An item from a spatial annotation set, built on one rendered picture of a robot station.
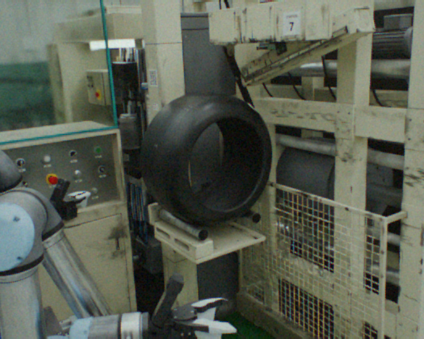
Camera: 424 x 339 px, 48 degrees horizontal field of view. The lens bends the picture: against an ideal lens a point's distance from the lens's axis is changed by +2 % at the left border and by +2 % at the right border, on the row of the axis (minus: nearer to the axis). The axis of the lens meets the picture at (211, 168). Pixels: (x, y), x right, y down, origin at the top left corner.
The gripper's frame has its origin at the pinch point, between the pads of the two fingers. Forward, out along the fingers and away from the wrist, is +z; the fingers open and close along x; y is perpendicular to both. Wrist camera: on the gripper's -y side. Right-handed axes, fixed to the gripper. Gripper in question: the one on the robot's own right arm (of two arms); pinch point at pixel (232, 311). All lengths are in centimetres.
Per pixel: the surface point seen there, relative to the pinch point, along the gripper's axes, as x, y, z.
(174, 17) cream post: -112, -86, -7
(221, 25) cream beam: -110, -81, 14
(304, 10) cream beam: -68, -77, 38
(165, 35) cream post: -110, -78, -11
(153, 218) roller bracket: -112, 2, -23
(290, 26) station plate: -74, -73, 35
